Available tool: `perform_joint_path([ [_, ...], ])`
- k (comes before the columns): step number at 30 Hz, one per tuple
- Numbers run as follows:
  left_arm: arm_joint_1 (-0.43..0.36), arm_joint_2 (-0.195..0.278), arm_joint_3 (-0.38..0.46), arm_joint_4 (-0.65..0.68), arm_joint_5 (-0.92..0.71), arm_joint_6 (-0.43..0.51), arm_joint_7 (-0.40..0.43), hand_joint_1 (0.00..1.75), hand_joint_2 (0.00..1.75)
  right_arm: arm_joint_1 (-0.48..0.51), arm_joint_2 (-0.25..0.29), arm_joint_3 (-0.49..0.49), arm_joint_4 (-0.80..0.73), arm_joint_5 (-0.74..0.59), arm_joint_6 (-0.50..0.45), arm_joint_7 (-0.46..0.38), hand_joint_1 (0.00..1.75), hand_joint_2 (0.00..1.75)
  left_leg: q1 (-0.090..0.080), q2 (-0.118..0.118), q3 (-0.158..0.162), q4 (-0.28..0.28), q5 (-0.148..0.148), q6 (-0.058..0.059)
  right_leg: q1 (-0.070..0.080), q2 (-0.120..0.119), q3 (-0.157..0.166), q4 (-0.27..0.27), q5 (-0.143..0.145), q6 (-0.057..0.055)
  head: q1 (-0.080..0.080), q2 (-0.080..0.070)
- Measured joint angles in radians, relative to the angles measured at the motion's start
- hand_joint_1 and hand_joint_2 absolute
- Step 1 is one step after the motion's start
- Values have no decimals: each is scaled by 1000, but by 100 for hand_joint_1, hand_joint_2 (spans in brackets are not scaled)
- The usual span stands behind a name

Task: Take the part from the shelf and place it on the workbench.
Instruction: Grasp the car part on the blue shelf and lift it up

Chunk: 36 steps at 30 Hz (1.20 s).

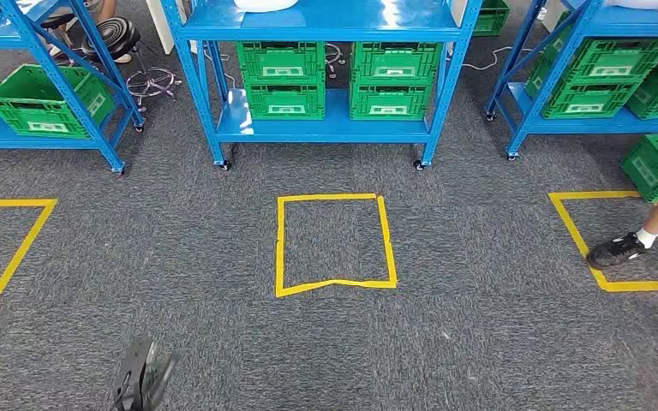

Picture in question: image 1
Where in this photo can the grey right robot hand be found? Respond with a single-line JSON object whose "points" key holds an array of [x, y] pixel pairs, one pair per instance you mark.
{"points": [[161, 380]]}

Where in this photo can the white curved car part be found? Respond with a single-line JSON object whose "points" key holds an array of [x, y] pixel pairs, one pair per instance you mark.
{"points": [[263, 4]]}

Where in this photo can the blue metal shelf rack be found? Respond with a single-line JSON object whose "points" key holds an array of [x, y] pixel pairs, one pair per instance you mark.
{"points": [[334, 127], [22, 142], [590, 126]]}

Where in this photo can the black ribbed round stool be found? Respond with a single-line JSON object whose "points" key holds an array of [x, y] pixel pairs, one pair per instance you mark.
{"points": [[110, 37]]}

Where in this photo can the white table panel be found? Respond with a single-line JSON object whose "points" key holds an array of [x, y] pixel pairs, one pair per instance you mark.
{"points": [[161, 25]]}

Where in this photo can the person's black shoe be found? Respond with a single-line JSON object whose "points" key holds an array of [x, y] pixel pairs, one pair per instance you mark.
{"points": [[615, 252]]}

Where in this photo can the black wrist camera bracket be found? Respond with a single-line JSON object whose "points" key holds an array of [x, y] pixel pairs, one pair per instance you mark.
{"points": [[133, 369]]}

